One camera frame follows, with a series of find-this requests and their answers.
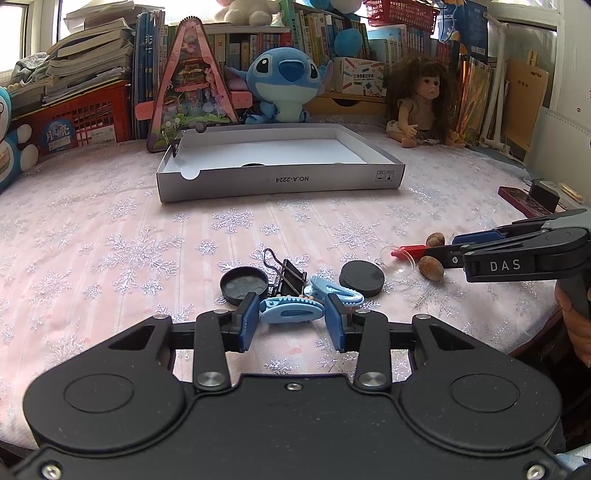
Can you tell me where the brown nut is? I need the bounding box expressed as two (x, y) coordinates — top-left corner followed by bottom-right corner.
(418, 256), (445, 282)
(425, 232), (446, 247)

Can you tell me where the light blue clip back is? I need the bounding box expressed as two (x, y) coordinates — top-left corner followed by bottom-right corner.
(303, 275), (365, 308)

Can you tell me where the light blue clip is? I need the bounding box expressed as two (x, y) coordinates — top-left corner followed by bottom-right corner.
(303, 275), (365, 308)
(259, 296), (325, 324)

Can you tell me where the black round lid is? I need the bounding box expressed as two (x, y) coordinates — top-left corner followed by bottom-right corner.
(219, 266), (270, 306)

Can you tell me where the red crayon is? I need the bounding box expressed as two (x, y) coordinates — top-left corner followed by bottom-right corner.
(391, 245), (429, 260)

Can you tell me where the black round disc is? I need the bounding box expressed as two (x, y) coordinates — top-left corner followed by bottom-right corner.
(339, 260), (386, 298)

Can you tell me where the black binder clip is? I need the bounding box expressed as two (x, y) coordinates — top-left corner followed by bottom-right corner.
(263, 248), (308, 297)
(170, 138), (181, 158)

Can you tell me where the light blue clip front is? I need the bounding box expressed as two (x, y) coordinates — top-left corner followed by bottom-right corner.
(259, 296), (325, 324)

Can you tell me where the person's right hand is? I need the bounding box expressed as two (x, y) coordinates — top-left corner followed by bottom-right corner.
(554, 284), (591, 367)

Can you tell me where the dark red smartphone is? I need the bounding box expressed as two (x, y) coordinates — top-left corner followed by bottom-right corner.
(498, 186), (554, 218)

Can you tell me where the small black box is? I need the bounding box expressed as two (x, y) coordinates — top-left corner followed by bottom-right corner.
(528, 180), (560, 213)

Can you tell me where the brown haired baby doll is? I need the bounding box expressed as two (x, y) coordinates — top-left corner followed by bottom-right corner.
(386, 56), (465, 148)

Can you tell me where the white shallow cardboard box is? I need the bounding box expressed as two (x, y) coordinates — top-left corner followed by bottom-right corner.
(156, 123), (406, 203)

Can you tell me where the pink snowflake tablecloth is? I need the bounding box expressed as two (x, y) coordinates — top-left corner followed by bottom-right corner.
(0, 121), (567, 451)

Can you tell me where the wooden drawer shelf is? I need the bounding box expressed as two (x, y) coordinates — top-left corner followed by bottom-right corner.
(304, 92), (387, 118)

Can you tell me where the black binder clip on box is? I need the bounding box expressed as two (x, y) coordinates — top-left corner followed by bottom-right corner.
(170, 138), (181, 158)

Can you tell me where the white coloured pencil box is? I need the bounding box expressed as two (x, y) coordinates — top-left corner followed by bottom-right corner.
(332, 57), (384, 97)

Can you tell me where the row of books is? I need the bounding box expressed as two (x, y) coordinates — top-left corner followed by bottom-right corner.
(131, 1), (488, 101)

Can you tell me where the red plastic basket top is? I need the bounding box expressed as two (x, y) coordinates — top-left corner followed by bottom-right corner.
(363, 0), (440, 34)

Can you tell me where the pink triangular block display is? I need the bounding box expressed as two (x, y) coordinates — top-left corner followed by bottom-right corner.
(135, 17), (253, 153)

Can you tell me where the blue round plush ball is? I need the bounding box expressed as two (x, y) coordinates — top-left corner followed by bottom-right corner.
(335, 28), (363, 58)

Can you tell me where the blue Stitch plush toy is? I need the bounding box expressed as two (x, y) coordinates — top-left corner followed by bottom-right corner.
(224, 47), (334, 124)

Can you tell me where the red plastic crate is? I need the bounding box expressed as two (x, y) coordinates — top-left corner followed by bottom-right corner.
(10, 80), (133, 157)

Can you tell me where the Doraemon plush toy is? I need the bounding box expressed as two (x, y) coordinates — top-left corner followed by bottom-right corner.
(0, 87), (39, 191)

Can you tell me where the stack of books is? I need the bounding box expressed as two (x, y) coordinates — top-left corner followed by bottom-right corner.
(6, 1), (138, 110)

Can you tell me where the white pink plush toy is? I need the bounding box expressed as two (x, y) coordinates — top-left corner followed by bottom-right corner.
(213, 0), (280, 27)

